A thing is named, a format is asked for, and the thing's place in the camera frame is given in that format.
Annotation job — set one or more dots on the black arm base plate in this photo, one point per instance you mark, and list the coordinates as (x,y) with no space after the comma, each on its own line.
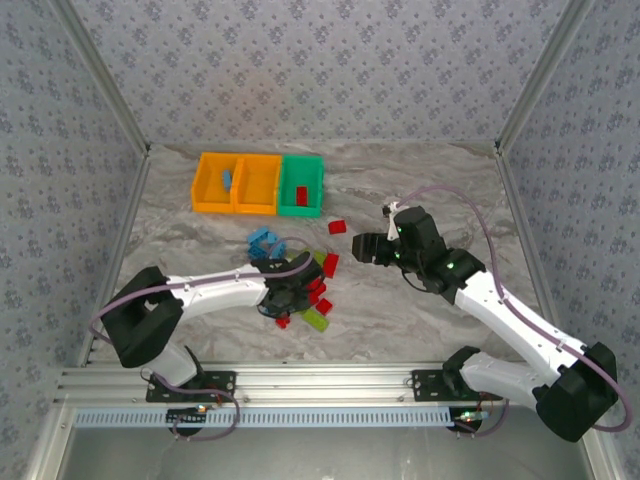
(427,385)
(220,382)

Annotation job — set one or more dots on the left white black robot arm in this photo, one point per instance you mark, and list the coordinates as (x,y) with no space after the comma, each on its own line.
(215,292)

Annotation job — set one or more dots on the aluminium corner post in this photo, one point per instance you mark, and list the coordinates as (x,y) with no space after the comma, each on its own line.
(100,75)
(545,75)

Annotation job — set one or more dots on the grey metal tray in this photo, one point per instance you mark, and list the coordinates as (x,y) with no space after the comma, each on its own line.
(320,455)

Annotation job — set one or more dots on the aluminium side rail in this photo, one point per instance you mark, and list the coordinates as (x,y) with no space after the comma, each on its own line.
(120,250)
(525,240)

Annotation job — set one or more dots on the aluminium mounting rail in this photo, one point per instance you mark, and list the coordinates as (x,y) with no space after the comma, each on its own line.
(320,382)

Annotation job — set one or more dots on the green plastic bin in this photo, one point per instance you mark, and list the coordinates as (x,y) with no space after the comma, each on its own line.
(292,172)

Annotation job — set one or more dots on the long red lego brick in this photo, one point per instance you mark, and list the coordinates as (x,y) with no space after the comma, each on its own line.
(331,265)

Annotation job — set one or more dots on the orange plastic bin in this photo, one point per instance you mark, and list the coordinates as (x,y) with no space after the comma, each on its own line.
(257,187)
(207,200)

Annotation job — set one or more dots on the black controller board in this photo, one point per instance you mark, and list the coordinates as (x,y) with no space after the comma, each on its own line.
(187,417)
(467,419)

